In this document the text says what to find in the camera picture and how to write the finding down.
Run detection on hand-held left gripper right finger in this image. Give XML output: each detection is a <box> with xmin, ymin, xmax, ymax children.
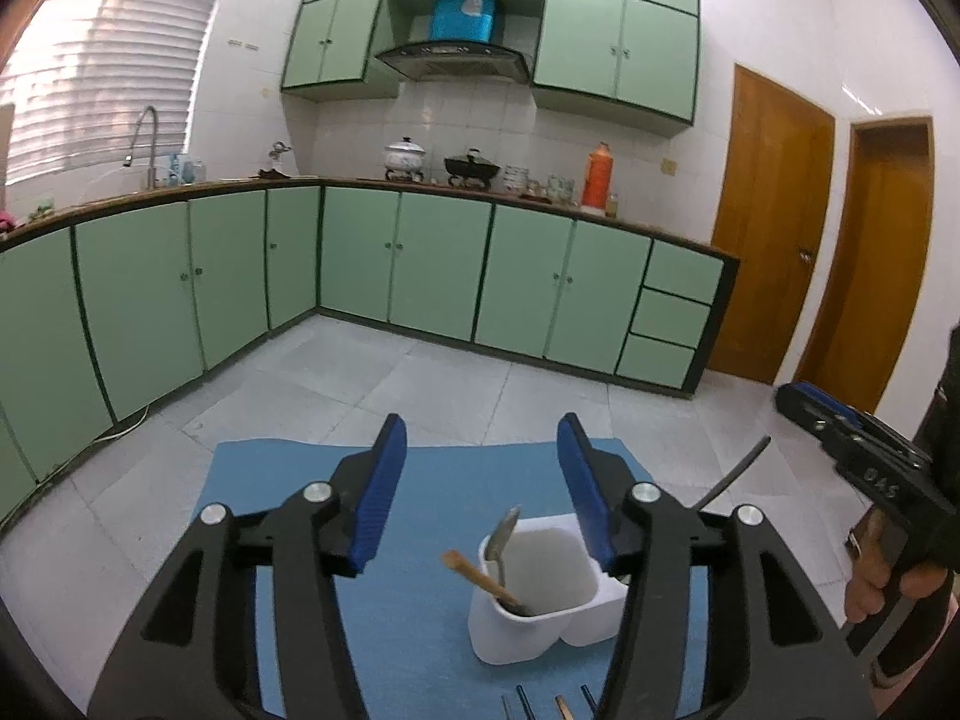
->
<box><xmin>556</xmin><ymin>412</ymin><xmax>878</xmax><ymax>720</ymax></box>

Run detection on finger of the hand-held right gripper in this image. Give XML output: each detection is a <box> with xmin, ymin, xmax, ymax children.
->
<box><xmin>775</xmin><ymin>384</ymin><xmax>845</xmax><ymax>458</ymax></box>
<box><xmin>787</xmin><ymin>382</ymin><xmax>875</xmax><ymax>425</ymax></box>

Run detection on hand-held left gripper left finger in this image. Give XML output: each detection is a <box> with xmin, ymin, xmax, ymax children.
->
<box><xmin>86</xmin><ymin>412</ymin><xmax>410</xmax><ymax>720</ymax></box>

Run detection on white plastic utensil holder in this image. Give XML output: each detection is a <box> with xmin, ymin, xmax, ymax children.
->
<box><xmin>467</xmin><ymin>514</ymin><xmax>631</xmax><ymax>667</ymax></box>

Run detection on silver spoon with patterned handle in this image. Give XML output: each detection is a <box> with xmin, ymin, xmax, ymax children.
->
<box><xmin>484</xmin><ymin>506</ymin><xmax>522</xmax><ymax>590</ymax></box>

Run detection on person's right forearm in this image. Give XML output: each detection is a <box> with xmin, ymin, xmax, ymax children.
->
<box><xmin>870</xmin><ymin>600</ymin><xmax>960</xmax><ymax>691</ymax></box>

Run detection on person's right hand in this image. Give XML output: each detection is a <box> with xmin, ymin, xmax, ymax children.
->
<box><xmin>844</xmin><ymin>510</ymin><xmax>957</xmax><ymax>661</ymax></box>

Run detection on blue tablecloth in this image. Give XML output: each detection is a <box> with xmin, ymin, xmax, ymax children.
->
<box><xmin>191</xmin><ymin>436</ymin><xmax>710</xmax><ymax>720</ymax></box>

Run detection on green base cabinets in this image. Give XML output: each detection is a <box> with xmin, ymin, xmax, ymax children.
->
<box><xmin>0</xmin><ymin>178</ymin><xmax>742</xmax><ymax>533</ymax></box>

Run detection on orange thermos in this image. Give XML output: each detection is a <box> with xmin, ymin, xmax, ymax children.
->
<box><xmin>581</xmin><ymin>142</ymin><xmax>610</xmax><ymax>211</ymax></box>

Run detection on white cooking pot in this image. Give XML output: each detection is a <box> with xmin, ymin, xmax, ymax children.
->
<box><xmin>384</xmin><ymin>137</ymin><xmax>427</xmax><ymax>181</ymax></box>

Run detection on black wok with lid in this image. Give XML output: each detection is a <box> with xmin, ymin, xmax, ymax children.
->
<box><xmin>444</xmin><ymin>148</ymin><xmax>501</xmax><ymax>187</ymax></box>

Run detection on kitchen faucet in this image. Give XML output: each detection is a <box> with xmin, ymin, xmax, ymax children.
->
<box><xmin>124</xmin><ymin>106</ymin><xmax>162</xmax><ymax>191</ymax></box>

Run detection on range hood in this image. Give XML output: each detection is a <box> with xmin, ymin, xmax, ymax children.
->
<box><xmin>375</xmin><ymin>41</ymin><xmax>530</xmax><ymax>85</ymax></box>

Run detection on blue box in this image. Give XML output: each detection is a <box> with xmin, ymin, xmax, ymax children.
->
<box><xmin>429</xmin><ymin>0</ymin><xmax>500</xmax><ymax>44</ymax></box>

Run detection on window blinds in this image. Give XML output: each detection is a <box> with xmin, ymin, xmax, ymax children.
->
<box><xmin>0</xmin><ymin>0</ymin><xmax>245</xmax><ymax>188</ymax></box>

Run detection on wooden door in frame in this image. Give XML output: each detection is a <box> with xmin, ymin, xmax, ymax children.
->
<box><xmin>795</xmin><ymin>116</ymin><xmax>935</xmax><ymax>415</ymax></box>

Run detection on wooden door with handle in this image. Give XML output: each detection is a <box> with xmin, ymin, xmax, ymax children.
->
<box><xmin>709</xmin><ymin>64</ymin><xmax>837</xmax><ymax>385</ymax></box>

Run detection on green wall cabinets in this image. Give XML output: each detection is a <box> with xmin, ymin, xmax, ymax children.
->
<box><xmin>281</xmin><ymin>0</ymin><xmax>702</xmax><ymax>140</ymax></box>

